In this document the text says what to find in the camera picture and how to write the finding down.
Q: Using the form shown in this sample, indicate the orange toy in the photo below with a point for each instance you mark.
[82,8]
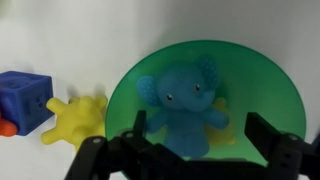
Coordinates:
[6,128]

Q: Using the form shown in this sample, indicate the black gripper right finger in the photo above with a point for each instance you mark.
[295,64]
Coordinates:
[283,153]

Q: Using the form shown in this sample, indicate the yellow spiky toy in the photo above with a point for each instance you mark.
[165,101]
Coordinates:
[78,120]

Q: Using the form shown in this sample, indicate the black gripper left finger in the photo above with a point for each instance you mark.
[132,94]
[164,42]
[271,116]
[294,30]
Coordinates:
[110,156]

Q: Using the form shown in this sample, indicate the small yellow toy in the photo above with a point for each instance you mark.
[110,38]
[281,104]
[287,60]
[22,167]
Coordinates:
[221,135]

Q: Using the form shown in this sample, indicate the light blue elephant toy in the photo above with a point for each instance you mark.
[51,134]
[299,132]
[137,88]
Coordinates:
[186,96]

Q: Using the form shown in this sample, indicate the blue embossed cube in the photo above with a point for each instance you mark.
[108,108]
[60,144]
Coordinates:
[25,100]

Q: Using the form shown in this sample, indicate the green plastic bowl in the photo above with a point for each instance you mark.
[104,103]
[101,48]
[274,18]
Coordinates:
[263,86]

